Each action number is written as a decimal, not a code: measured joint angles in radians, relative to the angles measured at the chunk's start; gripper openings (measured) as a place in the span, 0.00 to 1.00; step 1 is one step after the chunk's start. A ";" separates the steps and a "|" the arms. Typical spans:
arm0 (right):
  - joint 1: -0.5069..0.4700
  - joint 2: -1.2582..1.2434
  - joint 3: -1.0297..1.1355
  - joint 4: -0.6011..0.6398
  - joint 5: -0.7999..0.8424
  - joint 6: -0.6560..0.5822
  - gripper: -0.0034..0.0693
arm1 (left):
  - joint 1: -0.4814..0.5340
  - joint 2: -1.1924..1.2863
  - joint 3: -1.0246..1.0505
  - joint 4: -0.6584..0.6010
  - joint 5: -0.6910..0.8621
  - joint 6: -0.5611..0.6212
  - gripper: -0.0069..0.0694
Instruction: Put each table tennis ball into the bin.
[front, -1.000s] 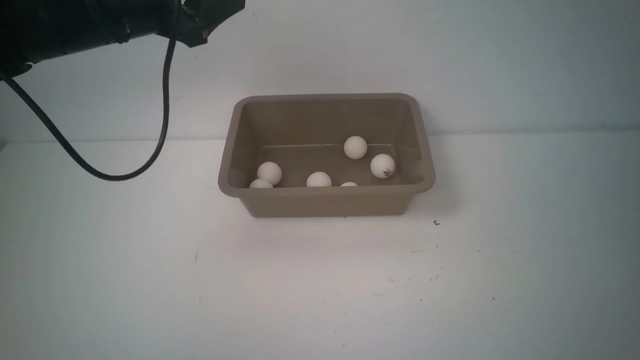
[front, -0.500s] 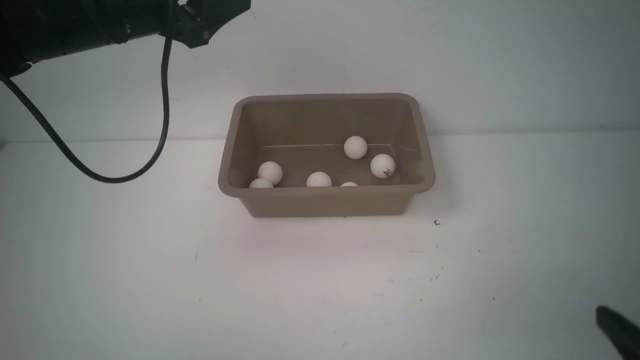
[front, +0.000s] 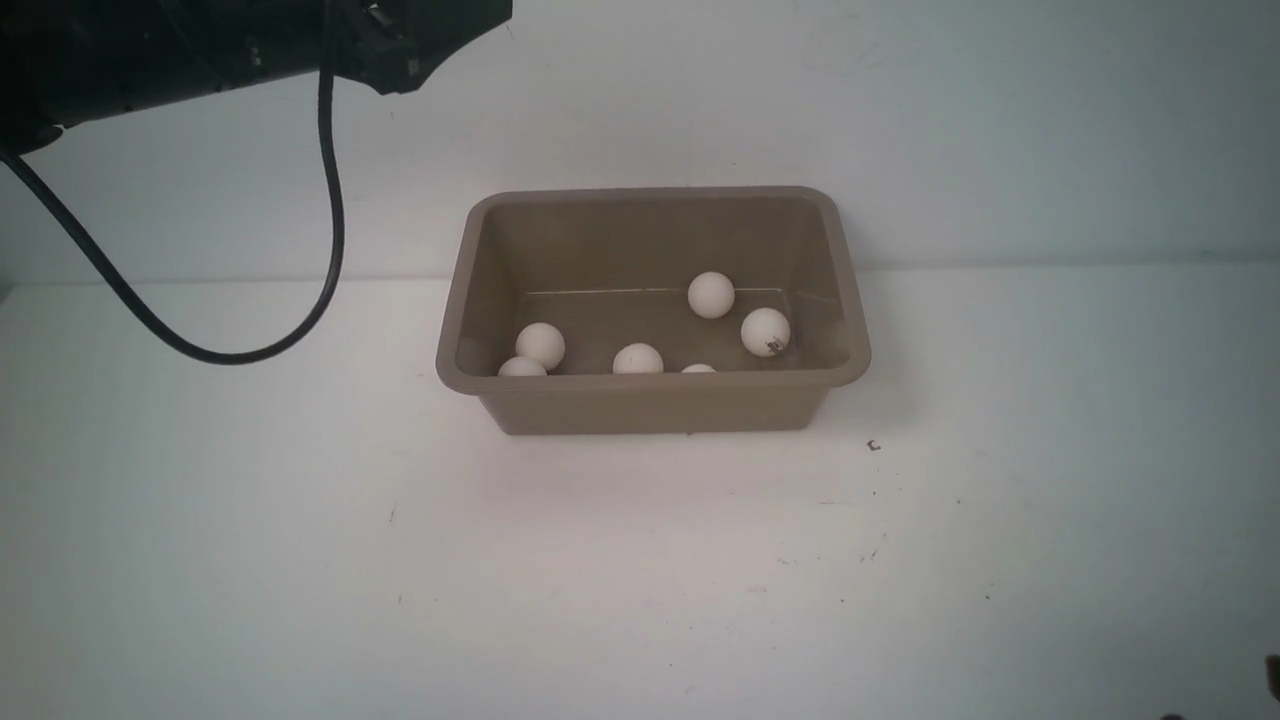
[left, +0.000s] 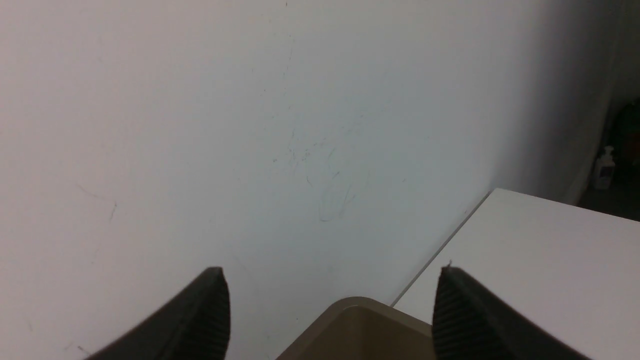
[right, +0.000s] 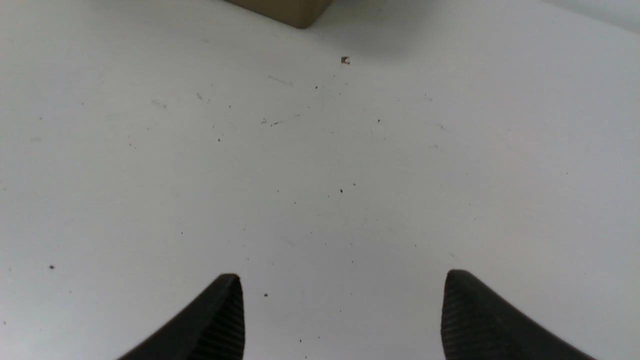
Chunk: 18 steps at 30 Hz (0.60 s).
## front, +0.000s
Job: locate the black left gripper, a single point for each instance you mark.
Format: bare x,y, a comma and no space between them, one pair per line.
393,46

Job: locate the white ball with logo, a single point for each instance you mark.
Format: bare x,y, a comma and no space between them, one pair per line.
521,366

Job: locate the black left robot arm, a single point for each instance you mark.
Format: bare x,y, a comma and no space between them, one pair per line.
66,63

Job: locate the tan plastic bin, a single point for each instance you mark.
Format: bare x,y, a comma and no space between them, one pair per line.
611,267

